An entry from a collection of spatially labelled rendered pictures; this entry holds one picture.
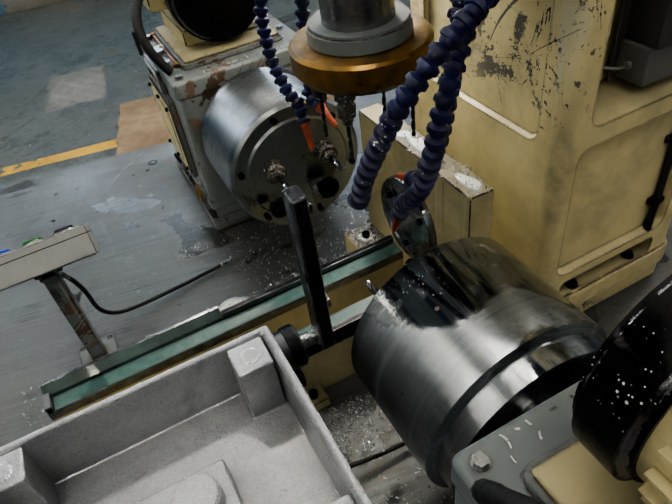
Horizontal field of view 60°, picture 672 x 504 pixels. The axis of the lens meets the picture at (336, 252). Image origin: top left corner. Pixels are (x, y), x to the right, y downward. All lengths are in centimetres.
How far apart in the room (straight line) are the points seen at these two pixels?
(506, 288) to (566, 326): 7
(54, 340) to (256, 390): 105
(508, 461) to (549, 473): 4
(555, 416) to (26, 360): 99
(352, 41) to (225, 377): 51
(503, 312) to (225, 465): 42
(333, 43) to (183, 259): 73
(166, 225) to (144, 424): 118
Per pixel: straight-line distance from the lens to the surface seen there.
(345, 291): 103
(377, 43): 71
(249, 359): 24
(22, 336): 133
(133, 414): 26
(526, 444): 54
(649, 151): 99
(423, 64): 52
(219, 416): 26
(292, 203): 63
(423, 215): 89
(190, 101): 119
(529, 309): 62
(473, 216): 80
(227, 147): 104
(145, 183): 160
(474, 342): 60
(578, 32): 74
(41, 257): 102
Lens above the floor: 162
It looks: 42 degrees down
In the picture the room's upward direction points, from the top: 9 degrees counter-clockwise
